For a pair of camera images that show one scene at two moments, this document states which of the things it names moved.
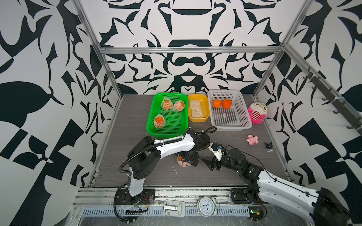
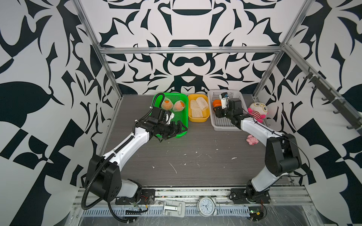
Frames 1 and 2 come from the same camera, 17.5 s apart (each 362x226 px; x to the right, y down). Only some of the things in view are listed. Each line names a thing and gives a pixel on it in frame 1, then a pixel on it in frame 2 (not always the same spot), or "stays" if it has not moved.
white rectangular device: (174, 208) stays
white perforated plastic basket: (236, 118) stays
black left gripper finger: (183, 154) to (171, 136)
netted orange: (166, 104) stays
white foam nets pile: (196, 112) stays
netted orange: (182, 163) to (217, 103)
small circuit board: (256, 213) stays
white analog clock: (206, 206) stays
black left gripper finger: (194, 162) to (180, 128)
